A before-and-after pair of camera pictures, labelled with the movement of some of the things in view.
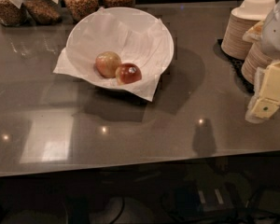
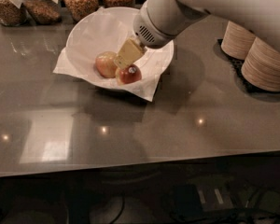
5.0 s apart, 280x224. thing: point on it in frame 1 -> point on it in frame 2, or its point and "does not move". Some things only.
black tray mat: x=235 y=65 does not move
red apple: x=128 y=73 does not move
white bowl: x=138 y=37 does not move
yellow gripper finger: x=271 y=90 -> x=129 y=53
